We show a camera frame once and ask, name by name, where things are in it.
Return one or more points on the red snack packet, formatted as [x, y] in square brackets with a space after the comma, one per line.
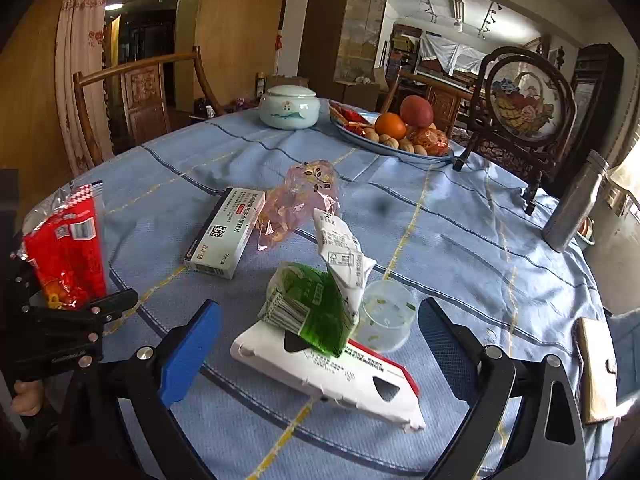
[62, 250]

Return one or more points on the brown leather wallet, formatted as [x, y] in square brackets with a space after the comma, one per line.
[595, 370]

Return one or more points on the spray can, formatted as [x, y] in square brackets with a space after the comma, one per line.
[260, 85]

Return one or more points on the pile of walnuts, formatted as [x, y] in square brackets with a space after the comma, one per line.
[395, 143]

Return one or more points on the storage shelf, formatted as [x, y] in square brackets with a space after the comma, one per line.
[402, 45]

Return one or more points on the small white mug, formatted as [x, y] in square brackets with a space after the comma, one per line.
[207, 109]

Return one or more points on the cardboard box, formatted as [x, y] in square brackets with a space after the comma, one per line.
[287, 81]

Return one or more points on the blue rimmed fruit plate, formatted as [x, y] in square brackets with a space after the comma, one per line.
[350, 135]

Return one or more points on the white carton with cutouts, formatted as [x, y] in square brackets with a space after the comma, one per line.
[330, 375]

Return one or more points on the round embroidered table screen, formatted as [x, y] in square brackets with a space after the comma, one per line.
[522, 105]

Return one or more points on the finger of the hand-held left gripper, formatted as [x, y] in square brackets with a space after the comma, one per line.
[112, 302]
[12, 270]

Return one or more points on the pink floral curtain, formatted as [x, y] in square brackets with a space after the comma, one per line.
[82, 60]

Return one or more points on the metal water bottle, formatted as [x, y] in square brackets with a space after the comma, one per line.
[575, 200]

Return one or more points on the white medicine box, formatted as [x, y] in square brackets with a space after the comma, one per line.
[222, 232]

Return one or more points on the glass display cabinet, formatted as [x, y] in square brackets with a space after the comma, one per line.
[345, 30]

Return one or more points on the carved wooden chair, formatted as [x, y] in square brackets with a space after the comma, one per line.
[145, 100]
[435, 95]

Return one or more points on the fluorescent ceiling light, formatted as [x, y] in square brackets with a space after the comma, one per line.
[457, 10]

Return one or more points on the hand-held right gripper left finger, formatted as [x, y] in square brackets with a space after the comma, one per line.
[187, 355]

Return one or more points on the wooden wardrobe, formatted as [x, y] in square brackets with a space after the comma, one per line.
[230, 35]

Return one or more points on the light blue striped tablecloth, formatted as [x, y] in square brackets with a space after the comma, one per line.
[450, 260]

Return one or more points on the person's left hand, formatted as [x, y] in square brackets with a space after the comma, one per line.
[25, 400]

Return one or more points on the red apple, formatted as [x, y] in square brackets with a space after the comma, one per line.
[416, 110]

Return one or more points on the clear plastic cup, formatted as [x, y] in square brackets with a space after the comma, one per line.
[387, 317]

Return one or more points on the green snack packet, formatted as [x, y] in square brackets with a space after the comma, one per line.
[315, 305]

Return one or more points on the pale green ceramic jar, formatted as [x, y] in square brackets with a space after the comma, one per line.
[289, 106]

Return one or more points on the pink plastic bag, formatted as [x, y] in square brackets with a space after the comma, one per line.
[300, 200]

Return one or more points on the orange fruit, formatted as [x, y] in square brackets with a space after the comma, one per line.
[391, 126]

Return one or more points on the dark tall wooden cabinet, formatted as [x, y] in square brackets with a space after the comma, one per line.
[597, 95]

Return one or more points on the white draped cloth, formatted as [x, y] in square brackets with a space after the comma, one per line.
[450, 52]

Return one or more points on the red snack packets on plate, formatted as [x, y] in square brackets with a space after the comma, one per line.
[347, 115]

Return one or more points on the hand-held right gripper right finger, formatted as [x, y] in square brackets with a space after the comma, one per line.
[450, 355]

